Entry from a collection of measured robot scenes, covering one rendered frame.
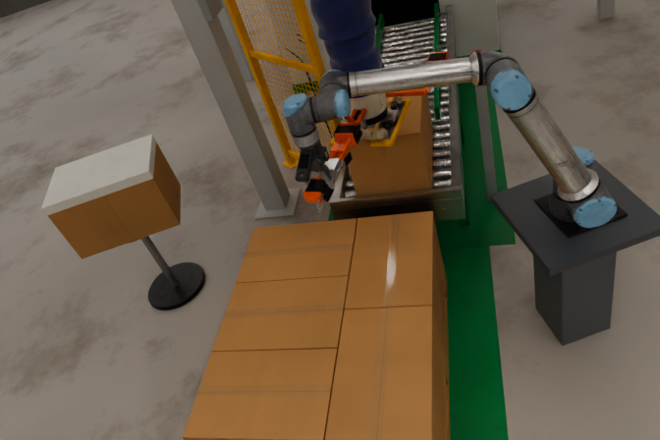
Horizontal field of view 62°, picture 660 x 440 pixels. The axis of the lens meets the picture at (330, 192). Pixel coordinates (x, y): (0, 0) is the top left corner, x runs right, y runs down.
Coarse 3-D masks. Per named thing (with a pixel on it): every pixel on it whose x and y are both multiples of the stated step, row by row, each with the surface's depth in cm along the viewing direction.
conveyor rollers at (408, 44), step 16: (384, 32) 464; (400, 32) 453; (416, 32) 443; (432, 32) 439; (384, 48) 436; (400, 48) 432; (416, 48) 422; (432, 48) 419; (384, 64) 417; (400, 64) 412; (432, 96) 365; (448, 96) 363; (432, 112) 352; (448, 112) 350; (432, 128) 339; (448, 128) 336; (448, 144) 323; (448, 160) 310; (432, 176) 305; (448, 176) 303; (352, 192) 311
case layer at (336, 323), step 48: (288, 240) 295; (336, 240) 286; (384, 240) 276; (432, 240) 268; (240, 288) 277; (288, 288) 269; (336, 288) 261; (384, 288) 253; (432, 288) 246; (240, 336) 254; (288, 336) 247; (336, 336) 240; (384, 336) 233; (432, 336) 228; (240, 384) 234; (288, 384) 228; (336, 384) 222; (384, 384) 216; (432, 384) 213; (192, 432) 222; (240, 432) 217; (288, 432) 212; (336, 432) 207; (384, 432) 202; (432, 432) 199
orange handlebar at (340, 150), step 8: (424, 88) 236; (392, 96) 242; (352, 112) 238; (360, 112) 236; (360, 120) 232; (336, 144) 221; (344, 144) 219; (336, 152) 220; (344, 152) 217; (312, 200) 200
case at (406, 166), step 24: (408, 96) 296; (408, 120) 278; (360, 144) 278; (408, 144) 274; (432, 144) 324; (360, 168) 288; (384, 168) 286; (408, 168) 283; (360, 192) 299; (384, 192) 297
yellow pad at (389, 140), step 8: (392, 104) 256; (400, 104) 254; (408, 104) 253; (400, 112) 249; (400, 120) 245; (384, 128) 240; (392, 128) 241; (392, 136) 237; (376, 144) 237; (384, 144) 235; (392, 144) 234
